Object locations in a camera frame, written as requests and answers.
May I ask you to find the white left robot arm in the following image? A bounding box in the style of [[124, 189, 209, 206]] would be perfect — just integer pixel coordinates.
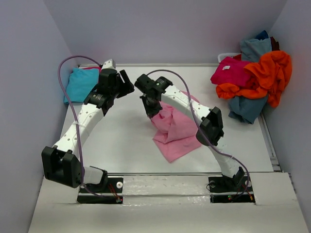
[[41, 68, 134, 192]]

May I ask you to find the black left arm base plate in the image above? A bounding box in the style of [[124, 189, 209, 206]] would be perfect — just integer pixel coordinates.
[[76, 176, 123, 204]]

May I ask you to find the white laundry basket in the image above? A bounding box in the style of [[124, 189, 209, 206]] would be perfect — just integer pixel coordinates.
[[217, 52, 241, 63]]

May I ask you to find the light pink t-shirt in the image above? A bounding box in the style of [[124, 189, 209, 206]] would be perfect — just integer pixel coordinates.
[[151, 102, 202, 163]]

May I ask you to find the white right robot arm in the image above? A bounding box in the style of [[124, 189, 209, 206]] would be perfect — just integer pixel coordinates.
[[134, 74, 250, 193]]

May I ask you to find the folded magenta t-shirt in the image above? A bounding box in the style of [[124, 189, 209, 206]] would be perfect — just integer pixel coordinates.
[[82, 67, 101, 71]]

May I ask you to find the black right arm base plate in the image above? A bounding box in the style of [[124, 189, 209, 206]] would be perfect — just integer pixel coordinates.
[[206, 176, 256, 203]]

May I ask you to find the crumpled magenta t-shirt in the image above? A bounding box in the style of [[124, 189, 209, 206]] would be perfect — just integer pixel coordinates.
[[210, 56, 251, 87]]

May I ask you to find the maroon t-shirt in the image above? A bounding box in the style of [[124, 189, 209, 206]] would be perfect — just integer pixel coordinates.
[[270, 37, 280, 51]]

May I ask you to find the dark blue t-shirt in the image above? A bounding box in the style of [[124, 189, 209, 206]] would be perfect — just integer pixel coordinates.
[[255, 30, 269, 40]]

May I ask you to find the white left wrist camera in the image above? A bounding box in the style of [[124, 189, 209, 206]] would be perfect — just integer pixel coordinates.
[[101, 59, 116, 72]]

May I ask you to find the folded turquoise t-shirt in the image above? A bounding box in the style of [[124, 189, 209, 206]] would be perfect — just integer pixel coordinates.
[[66, 68, 99, 103]]

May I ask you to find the crumpled orange t-shirt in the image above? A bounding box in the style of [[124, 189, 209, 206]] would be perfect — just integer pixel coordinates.
[[216, 50, 292, 108]]

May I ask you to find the grey-blue t-shirt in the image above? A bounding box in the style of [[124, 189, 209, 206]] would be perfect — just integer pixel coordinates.
[[240, 38, 272, 62]]

